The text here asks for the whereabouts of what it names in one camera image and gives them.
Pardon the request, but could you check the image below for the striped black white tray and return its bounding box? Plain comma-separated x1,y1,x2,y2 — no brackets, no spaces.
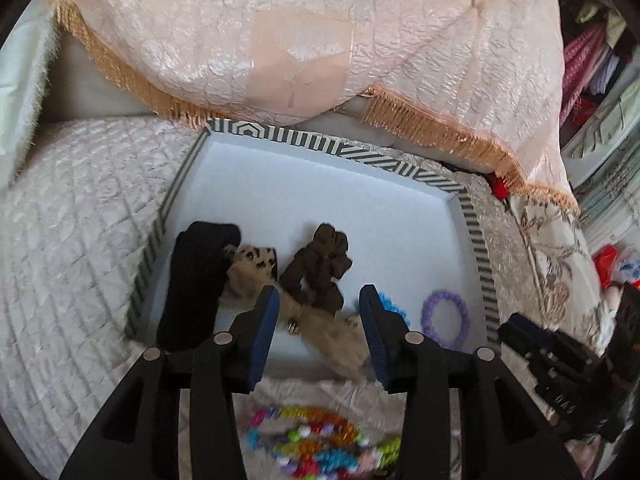
128,119,499,351

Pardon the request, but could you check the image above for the pink polka dot garment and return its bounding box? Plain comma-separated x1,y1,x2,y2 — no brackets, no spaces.
560,22,606,125

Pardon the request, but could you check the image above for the colourful bead necklace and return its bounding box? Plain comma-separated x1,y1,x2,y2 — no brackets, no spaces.
243,404,404,480

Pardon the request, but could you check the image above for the white round satin cushion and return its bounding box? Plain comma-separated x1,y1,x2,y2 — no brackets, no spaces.
0,0,58,188

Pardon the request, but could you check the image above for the small red object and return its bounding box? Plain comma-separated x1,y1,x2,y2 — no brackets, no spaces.
486,174,510,202

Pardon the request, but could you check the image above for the peach fringed bedspread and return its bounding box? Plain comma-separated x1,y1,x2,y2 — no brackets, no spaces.
49,0,577,208

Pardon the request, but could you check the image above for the blue bead bracelet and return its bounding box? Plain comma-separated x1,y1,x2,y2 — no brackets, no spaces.
354,288,411,326

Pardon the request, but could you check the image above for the tan leopard bow hair tie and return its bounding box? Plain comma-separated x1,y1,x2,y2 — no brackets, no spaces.
219,244,374,380

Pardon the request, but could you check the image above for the cream quilted bed cover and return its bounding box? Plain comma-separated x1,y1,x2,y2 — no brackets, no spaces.
1,116,196,479

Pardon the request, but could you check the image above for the floral cream bed sheet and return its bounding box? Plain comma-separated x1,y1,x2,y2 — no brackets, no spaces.
464,169,616,480

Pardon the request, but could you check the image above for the purple bead bracelet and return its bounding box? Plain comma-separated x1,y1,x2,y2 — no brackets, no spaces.
420,288,471,352

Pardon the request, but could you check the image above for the dark brown scrunchie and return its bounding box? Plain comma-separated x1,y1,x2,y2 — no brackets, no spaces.
280,223,352,315

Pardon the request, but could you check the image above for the black scrunchie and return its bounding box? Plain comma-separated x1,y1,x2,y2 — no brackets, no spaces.
156,221,241,353

